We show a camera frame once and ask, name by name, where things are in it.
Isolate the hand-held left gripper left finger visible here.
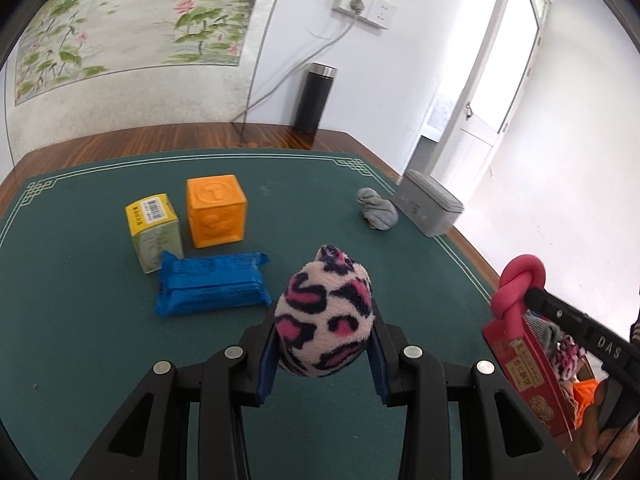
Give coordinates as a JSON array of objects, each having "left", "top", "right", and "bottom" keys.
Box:
[{"left": 70, "top": 317, "right": 281, "bottom": 480}]

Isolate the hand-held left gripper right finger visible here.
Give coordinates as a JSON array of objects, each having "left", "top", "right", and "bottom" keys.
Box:
[{"left": 367, "top": 305, "right": 576, "bottom": 480}]

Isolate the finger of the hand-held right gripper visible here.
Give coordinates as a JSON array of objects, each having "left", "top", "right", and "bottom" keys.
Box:
[{"left": 525, "top": 287, "right": 638, "bottom": 376}]

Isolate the red gold printed box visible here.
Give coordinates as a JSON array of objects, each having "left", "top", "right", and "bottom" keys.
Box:
[{"left": 481, "top": 310, "right": 578, "bottom": 443}]

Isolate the pink leopard plush toy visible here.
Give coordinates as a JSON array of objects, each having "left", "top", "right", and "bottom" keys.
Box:
[{"left": 274, "top": 244, "right": 377, "bottom": 378}]

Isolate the pink leopard print fuzzy sock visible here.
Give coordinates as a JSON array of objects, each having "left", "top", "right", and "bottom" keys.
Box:
[{"left": 550, "top": 337, "right": 585, "bottom": 382}]

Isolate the grey striped sock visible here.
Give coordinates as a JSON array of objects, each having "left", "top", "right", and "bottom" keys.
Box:
[{"left": 522, "top": 310, "right": 562, "bottom": 356}]

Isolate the orange soft item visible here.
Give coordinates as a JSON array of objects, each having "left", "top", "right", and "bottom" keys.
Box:
[{"left": 572, "top": 379, "right": 602, "bottom": 412}]

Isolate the blue snack packet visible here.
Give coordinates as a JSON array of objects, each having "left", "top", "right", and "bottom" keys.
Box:
[{"left": 154, "top": 251, "right": 273, "bottom": 317}]

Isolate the grey rolled sock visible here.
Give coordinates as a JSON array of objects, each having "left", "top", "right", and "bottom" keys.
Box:
[{"left": 356, "top": 187, "right": 399, "bottom": 231}]

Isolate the orange embossed cube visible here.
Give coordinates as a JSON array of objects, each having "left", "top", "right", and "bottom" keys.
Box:
[{"left": 186, "top": 174, "right": 248, "bottom": 249}]

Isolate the grey lidded box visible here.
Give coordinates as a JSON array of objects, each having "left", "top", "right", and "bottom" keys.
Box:
[{"left": 395, "top": 169, "right": 465, "bottom": 237}]

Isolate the yellow green carton box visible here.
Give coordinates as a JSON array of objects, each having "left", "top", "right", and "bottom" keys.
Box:
[{"left": 125, "top": 193, "right": 184, "bottom": 274}]

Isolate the green table mat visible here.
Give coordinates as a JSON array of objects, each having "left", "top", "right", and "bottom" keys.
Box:
[{"left": 0, "top": 149, "right": 501, "bottom": 480}]

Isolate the white door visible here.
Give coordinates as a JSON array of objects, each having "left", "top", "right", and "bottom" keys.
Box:
[{"left": 434, "top": 0, "right": 543, "bottom": 191}]

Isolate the black thermos flask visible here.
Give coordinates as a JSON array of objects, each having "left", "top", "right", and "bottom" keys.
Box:
[{"left": 293, "top": 62, "right": 337, "bottom": 134}]

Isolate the pink knotted rope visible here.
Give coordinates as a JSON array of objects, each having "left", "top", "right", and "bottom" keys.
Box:
[{"left": 490, "top": 255, "right": 546, "bottom": 356}]

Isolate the white power cable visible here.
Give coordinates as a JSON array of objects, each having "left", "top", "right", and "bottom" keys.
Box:
[{"left": 231, "top": 7, "right": 361, "bottom": 126}]

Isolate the white wall socket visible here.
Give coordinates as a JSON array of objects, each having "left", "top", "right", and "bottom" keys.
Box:
[{"left": 332, "top": 0, "right": 396, "bottom": 31}]

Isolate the lotus wall painting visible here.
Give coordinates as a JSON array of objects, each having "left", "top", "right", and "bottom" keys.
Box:
[{"left": 14, "top": 0, "right": 275, "bottom": 107}]

